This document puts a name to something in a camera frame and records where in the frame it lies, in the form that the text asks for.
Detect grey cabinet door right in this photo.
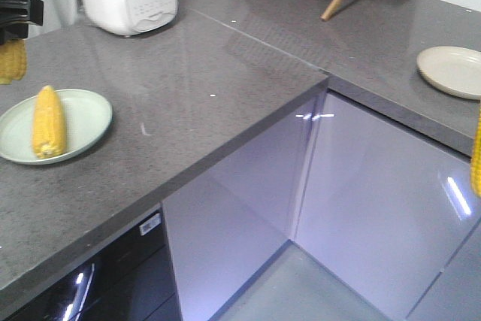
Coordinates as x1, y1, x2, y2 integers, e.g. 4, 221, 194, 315
162, 97, 320, 320

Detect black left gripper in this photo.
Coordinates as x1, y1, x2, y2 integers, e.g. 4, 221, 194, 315
1, 0, 44, 45

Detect light green plate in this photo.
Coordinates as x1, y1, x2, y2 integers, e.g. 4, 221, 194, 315
1, 89, 113, 165

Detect black disinfection cabinet appliance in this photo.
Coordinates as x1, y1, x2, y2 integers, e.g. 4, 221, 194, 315
1, 208, 182, 320

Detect white QR code sticker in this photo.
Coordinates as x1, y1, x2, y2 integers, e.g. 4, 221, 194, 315
139, 213, 162, 236

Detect white side cabinet panel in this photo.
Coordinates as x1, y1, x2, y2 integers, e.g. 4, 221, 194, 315
295, 92, 480, 320

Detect yellow corn cob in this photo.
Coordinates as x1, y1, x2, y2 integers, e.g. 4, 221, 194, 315
470, 114, 481, 197
32, 85, 67, 159
0, 0, 28, 86

